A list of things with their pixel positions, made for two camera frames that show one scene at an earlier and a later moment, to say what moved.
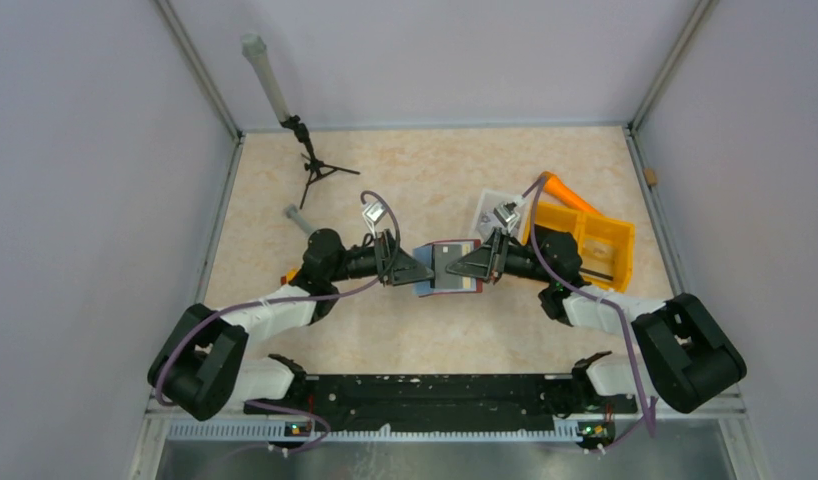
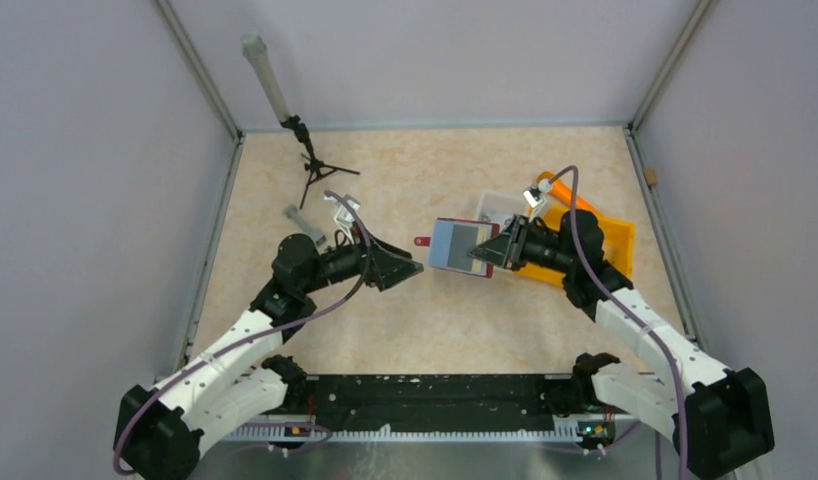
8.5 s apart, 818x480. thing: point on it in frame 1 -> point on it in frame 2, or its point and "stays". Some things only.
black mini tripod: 315,167 stays
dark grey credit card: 444,255 -> 463,239
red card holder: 436,256 -> 451,242
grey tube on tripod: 254,48 stays
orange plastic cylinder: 557,188 stays
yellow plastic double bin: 606,244 stays
